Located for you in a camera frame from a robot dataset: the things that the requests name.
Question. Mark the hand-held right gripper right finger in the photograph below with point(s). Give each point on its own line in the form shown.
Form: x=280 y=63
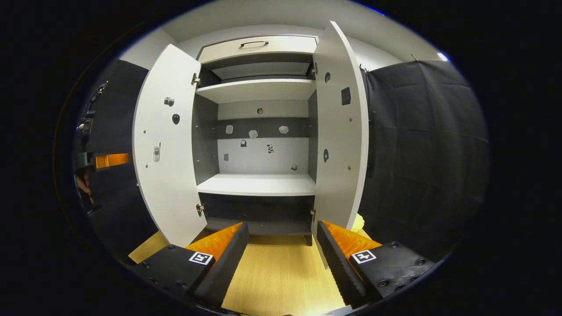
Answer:
x=338 y=267

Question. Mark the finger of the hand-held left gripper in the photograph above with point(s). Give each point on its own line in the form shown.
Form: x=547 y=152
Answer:
x=112 y=160

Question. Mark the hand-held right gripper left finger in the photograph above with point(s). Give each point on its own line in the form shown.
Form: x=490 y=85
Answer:
x=226 y=267

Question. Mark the beige cabinet door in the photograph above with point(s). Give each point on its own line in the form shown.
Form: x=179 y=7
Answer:
x=167 y=175
x=338 y=175

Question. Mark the beige double-door shoe cabinet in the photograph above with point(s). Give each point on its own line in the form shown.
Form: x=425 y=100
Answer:
x=263 y=44

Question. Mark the white cabinet shelf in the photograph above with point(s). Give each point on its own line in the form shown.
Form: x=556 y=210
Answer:
x=259 y=184
x=259 y=90

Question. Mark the yellow knobbly object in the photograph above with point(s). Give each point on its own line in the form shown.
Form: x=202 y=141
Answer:
x=358 y=223

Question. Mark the black backdrop cloth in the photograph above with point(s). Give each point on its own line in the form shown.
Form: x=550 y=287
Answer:
x=417 y=153

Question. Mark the small ceiling light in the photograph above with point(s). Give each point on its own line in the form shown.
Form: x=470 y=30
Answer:
x=442 y=57

